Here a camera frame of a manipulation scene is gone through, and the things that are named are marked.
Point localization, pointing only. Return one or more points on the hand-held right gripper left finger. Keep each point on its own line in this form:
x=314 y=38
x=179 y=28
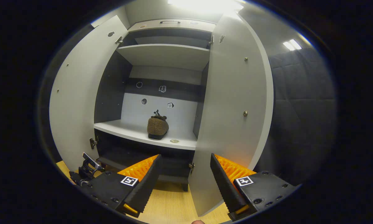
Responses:
x=149 y=183

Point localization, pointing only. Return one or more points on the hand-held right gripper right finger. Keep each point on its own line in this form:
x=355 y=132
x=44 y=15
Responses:
x=225 y=186

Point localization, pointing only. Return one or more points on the brown fuzzy shoe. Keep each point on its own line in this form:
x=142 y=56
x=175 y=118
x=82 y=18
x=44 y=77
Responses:
x=158 y=127

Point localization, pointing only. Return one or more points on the grey cabinet door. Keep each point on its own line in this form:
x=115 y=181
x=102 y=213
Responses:
x=80 y=93
x=233 y=124

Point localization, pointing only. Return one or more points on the grey shoe cabinet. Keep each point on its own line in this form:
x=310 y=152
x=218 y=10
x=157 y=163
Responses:
x=111 y=93

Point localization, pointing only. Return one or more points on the metal door hinge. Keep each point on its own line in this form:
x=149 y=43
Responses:
x=211 y=39
x=93 y=143
x=191 y=168
x=119 y=40

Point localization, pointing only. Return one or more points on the white cabinet shelf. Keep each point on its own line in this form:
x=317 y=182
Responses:
x=124 y=129
x=164 y=56

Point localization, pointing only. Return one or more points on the small ceiling light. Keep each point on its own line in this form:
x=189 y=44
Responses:
x=292 y=44

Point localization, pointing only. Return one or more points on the large ceiling light panel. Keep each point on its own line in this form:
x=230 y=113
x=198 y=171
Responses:
x=205 y=5

